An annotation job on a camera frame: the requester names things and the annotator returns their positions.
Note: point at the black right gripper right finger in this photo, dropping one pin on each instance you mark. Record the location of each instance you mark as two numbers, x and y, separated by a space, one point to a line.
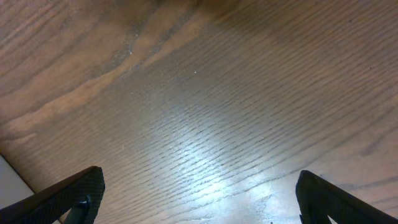
321 202

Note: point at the white cardboard box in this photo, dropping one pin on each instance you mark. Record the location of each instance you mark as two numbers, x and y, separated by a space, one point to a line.
12 186

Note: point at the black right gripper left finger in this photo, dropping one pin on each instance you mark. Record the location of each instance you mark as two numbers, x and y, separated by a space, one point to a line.
79 196

